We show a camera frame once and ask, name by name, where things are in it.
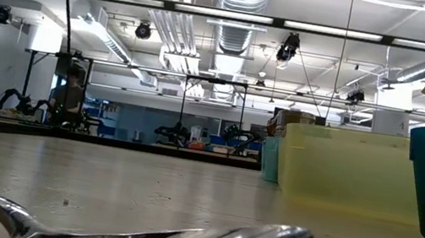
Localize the person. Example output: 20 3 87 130
44 62 90 129

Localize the orange taco seasoning packet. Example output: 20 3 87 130
264 116 280 138

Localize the black hanging camera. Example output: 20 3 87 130
0 4 14 26
274 30 303 73
345 88 368 106
134 20 154 41

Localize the teal translucent plastic bin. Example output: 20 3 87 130
256 134 286 185

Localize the thin hanging wire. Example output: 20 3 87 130
324 0 355 122

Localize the black bar with lights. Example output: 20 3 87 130
95 0 425 52

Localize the black background station frame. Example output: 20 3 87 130
174 73 250 157

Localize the white square column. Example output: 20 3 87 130
370 78 417 138

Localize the yellow translucent plastic bin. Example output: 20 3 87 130
270 117 425 222

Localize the silver ventilation duct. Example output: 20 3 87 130
198 0 273 106

